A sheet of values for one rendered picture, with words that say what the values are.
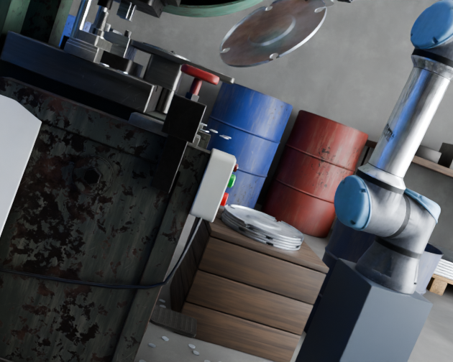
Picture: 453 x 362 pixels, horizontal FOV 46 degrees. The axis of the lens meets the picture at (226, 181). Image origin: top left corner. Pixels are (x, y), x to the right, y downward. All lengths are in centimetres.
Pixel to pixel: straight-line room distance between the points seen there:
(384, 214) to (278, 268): 54
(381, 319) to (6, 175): 88
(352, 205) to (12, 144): 73
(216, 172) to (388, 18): 395
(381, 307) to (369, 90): 360
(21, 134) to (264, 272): 91
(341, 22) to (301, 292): 333
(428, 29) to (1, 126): 89
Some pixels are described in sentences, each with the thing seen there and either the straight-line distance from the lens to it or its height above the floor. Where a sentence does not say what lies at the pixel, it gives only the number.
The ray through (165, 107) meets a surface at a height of 66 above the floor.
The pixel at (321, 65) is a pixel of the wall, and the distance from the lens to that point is 470.
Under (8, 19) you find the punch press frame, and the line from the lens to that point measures 120.
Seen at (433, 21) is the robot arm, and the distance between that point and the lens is 126.
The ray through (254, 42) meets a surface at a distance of 138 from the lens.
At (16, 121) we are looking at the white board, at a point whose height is 55.
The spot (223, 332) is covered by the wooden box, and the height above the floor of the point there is 5.
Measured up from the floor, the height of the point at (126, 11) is 84.
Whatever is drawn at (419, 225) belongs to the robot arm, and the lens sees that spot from 134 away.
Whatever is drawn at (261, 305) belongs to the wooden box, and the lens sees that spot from 174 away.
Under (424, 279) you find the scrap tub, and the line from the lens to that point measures 213.
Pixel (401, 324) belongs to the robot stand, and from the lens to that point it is 138.
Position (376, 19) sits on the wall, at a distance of 485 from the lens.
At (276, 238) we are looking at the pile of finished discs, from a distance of 172.
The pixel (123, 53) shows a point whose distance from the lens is 124.
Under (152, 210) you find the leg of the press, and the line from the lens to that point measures 107.
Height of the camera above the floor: 72
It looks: 8 degrees down
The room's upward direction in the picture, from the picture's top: 21 degrees clockwise
